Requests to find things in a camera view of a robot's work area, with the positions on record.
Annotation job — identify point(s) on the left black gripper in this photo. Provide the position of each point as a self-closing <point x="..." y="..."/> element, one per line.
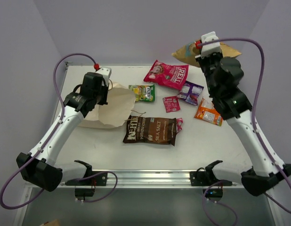
<point x="104" y="94"/>

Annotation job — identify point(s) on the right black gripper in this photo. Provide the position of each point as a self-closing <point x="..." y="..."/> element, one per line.
<point x="202" y="60"/>

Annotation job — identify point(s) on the beige paper bag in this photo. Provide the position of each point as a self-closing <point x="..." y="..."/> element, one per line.
<point x="121" y="101"/>

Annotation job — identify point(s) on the purple snack packet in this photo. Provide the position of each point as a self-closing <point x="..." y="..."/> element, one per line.
<point x="190" y="93"/>

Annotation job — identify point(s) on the orange snack packet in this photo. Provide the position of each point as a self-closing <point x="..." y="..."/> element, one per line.
<point x="208" y="113"/>

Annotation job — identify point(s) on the tan yellow chips bag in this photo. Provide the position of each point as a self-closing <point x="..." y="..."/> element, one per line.
<point x="187" y="53"/>

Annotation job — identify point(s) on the pink Real chips bag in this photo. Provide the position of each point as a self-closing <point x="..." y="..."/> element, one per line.
<point x="171" y="76"/>

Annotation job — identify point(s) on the green snack packet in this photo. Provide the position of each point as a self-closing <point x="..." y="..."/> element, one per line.
<point x="143" y="93"/>

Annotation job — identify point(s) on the red snack packet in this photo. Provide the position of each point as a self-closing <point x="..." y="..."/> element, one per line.
<point x="171" y="104"/>
<point x="179" y="122"/>

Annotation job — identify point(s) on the brown sea salt chips bag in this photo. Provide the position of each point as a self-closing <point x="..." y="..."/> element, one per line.
<point x="151" y="130"/>

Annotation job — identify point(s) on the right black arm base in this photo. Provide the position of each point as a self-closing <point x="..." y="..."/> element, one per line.
<point x="201" y="177"/>

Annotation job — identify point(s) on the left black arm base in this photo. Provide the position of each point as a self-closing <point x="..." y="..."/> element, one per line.
<point x="85" y="189"/>

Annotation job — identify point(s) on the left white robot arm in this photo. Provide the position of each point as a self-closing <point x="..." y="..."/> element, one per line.
<point x="39" y="165"/>

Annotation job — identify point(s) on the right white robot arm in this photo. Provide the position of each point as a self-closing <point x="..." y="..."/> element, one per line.
<point x="267" y="169"/>

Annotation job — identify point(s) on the brown cardboard piece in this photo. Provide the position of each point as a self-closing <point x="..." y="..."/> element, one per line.
<point x="54" y="222"/>

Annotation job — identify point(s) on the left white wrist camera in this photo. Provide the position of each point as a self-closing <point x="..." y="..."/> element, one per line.
<point x="106" y="73"/>

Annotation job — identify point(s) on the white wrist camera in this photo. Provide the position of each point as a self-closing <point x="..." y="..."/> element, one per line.
<point x="106" y="73"/>
<point x="208" y="44"/>

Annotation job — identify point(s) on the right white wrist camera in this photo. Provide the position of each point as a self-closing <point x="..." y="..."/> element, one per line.
<point x="208" y="44"/>

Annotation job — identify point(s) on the aluminium front rail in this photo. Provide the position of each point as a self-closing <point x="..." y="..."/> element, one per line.
<point x="153" y="178"/>

